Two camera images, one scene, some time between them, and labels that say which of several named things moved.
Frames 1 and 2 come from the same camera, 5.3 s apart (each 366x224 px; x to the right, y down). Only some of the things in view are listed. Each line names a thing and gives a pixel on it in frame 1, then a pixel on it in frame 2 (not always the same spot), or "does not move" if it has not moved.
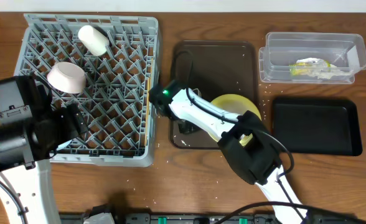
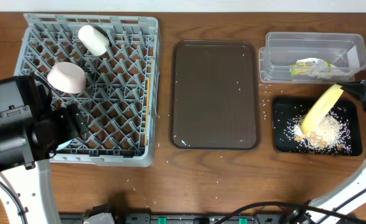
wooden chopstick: (147, 111) does not move
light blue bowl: (63, 145) does not move
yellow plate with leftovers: (237, 105) → (320, 107)
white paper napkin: (323, 70) does not move
